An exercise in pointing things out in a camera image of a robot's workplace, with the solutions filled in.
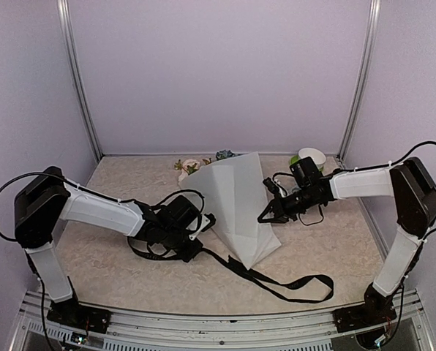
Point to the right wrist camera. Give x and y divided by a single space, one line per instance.
274 187

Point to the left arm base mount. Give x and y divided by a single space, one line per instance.
76 315

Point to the blue fake hydrangea stem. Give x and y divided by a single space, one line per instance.
224 154

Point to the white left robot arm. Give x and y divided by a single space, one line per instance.
51 197

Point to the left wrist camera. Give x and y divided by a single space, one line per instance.
207 221

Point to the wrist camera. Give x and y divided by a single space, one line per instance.
207 221
274 187

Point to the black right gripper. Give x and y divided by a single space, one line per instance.
273 205

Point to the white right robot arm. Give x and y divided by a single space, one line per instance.
406 180

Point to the white ceramic bowl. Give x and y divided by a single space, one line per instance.
317 156

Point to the pink fake rose stem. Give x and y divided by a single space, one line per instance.
186 168
207 161

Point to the left aluminium corner post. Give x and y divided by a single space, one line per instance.
69 41

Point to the aluminium corner post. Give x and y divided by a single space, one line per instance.
69 41
362 78

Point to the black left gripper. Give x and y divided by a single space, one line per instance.
195 248

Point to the aluminium front rail frame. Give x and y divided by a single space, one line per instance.
139 330

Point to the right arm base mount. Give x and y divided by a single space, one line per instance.
376 309

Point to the green round saucer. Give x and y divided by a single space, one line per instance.
293 160

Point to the white wrapping paper sheet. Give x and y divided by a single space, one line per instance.
234 192

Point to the right aluminium corner post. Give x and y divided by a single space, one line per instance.
362 78

